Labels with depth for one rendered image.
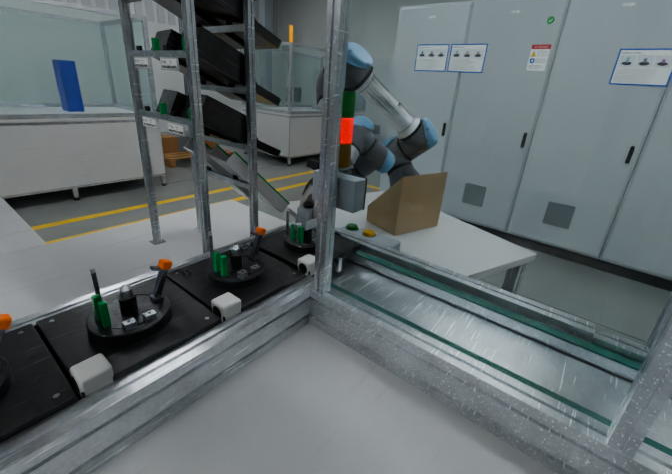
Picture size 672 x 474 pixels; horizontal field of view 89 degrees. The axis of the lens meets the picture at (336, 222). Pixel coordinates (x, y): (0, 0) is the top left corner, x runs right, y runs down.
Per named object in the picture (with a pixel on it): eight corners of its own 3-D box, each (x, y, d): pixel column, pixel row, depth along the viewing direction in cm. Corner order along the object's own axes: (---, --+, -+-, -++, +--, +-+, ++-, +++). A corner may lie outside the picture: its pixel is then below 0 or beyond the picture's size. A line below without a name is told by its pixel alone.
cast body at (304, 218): (309, 221, 105) (310, 199, 102) (320, 225, 102) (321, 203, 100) (289, 228, 99) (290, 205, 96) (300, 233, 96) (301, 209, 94)
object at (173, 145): (210, 152, 683) (208, 131, 668) (234, 159, 637) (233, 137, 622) (148, 159, 595) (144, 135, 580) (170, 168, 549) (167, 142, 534)
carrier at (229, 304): (246, 249, 101) (244, 210, 96) (305, 280, 87) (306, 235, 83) (165, 281, 83) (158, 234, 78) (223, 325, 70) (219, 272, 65)
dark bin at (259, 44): (256, 49, 108) (264, 27, 108) (278, 48, 100) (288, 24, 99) (167, -13, 88) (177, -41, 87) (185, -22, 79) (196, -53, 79)
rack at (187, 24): (203, 226, 136) (182, -9, 107) (263, 257, 116) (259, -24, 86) (149, 241, 121) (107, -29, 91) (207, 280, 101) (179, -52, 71)
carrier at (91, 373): (163, 281, 83) (156, 234, 78) (222, 326, 69) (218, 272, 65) (37, 330, 65) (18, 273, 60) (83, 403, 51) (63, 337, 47)
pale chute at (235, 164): (263, 202, 129) (270, 193, 130) (282, 213, 120) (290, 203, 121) (207, 154, 109) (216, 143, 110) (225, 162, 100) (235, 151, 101)
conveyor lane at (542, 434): (304, 249, 123) (305, 224, 119) (578, 373, 76) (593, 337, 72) (238, 279, 102) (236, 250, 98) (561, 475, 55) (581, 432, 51)
